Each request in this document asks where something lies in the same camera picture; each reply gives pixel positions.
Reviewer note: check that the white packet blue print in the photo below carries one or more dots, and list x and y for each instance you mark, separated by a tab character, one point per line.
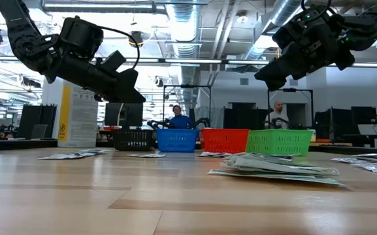
281	157
225	155
207	154
247	156

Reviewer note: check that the orange flat object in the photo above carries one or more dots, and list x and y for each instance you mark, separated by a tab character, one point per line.
322	140

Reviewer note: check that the silver spiral air duct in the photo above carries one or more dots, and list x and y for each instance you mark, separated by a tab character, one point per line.
185	26
283	7

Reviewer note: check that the large black monitor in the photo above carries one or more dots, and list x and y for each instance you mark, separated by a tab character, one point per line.
333	125

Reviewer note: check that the pile of paper banknotes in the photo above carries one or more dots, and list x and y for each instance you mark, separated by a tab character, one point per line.
305	180

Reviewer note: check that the black partition panel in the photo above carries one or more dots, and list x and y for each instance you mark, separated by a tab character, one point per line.
245	119

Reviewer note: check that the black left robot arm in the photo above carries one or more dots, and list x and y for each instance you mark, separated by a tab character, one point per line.
28	49

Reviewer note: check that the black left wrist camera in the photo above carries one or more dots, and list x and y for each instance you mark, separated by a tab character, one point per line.
113	62

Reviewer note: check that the grey wall vent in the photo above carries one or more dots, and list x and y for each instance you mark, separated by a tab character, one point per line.
244	81
294	83

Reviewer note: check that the yellow hanging tag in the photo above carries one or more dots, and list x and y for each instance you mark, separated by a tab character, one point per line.
278	53

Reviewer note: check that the person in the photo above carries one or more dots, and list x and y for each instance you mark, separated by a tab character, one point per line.
181	122
277	115

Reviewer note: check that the small black monitor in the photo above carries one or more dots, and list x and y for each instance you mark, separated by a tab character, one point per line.
364	115

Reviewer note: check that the black plastic basket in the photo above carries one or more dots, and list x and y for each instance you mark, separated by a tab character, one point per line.
132	140

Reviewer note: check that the red object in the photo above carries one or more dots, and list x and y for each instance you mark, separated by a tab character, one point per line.
109	128

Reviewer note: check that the white yellow cup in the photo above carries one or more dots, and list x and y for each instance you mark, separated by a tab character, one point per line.
313	135

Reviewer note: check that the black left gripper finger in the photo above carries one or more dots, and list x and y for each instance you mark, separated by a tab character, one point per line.
131	91

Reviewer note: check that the black gantry frame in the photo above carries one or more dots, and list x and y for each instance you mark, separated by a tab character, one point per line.
187	86
302	90

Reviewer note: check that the red plastic basket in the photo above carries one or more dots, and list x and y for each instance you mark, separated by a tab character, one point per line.
224	141

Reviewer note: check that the black aluminium table frame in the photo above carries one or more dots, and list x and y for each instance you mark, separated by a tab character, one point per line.
25	144

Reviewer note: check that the black background robot arm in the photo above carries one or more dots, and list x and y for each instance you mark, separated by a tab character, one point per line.
203	122
157	124

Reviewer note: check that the white wipes canister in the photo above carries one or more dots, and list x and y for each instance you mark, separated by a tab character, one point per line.
80	124

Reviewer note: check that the green plastic basket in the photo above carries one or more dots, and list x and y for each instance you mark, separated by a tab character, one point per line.
279	142

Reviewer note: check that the white ceiling sensor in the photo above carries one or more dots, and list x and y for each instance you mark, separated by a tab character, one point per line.
242	18

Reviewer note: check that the blue plastic basket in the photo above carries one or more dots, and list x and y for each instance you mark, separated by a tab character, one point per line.
177	141

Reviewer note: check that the black computer monitor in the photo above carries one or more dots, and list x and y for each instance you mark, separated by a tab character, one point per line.
132	114

